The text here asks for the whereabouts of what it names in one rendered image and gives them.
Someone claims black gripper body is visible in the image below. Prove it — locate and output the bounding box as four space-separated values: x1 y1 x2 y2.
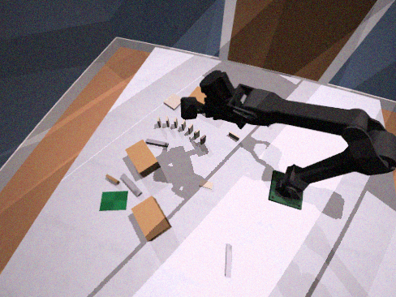
180 97 220 120

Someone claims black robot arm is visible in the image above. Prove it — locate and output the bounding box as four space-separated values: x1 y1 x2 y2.
200 70 396 200

